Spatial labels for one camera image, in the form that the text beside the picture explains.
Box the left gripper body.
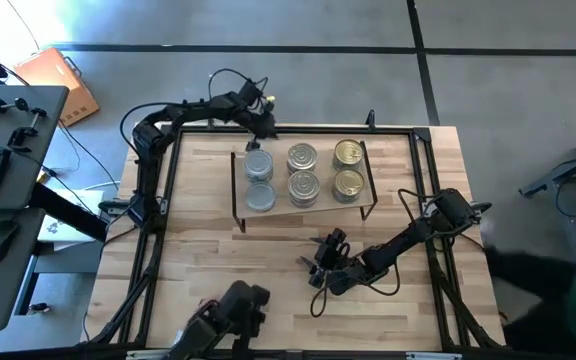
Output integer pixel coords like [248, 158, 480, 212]
[246, 106, 279, 142]

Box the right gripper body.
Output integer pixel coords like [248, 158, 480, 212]
[309, 242, 377, 297]

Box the Bumble Bee light tuna can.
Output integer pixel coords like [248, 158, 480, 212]
[243, 148, 275, 184]
[244, 180, 277, 214]

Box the Wild Planet pink blue can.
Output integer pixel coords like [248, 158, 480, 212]
[287, 170, 321, 209]
[286, 142, 319, 174]

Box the gold-lid green albacore can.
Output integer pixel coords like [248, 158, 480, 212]
[332, 138, 365, 172]
[331, 168, 366, 205]

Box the white paper sheet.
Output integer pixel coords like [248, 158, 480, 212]
[36, 188, 105, 247]

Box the orange cardboard box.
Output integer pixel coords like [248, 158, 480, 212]
[12, 46, 101, 128]

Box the person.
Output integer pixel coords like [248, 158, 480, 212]
[482, 243, 576, 360]

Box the gray metal stand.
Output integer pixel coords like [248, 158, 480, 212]
[517, 124, 576, 199]

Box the dark gray desk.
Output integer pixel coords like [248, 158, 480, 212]
[0, 83, 70, 332]

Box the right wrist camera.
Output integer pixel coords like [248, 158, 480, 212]
[325, 228, 352, 256]

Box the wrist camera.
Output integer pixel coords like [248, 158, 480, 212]
[325, 228, 352, 256]
[237, 79, 265, 107]

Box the wooden shelf with black frame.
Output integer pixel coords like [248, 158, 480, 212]
[229, 138, 380, 234]

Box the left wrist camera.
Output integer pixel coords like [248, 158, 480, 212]
[237, 79, 265, 107]

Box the black looped gripper cable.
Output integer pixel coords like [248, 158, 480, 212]
[309, 259, 402, 319]

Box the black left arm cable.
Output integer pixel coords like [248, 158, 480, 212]
[119, 68, 269, 161]

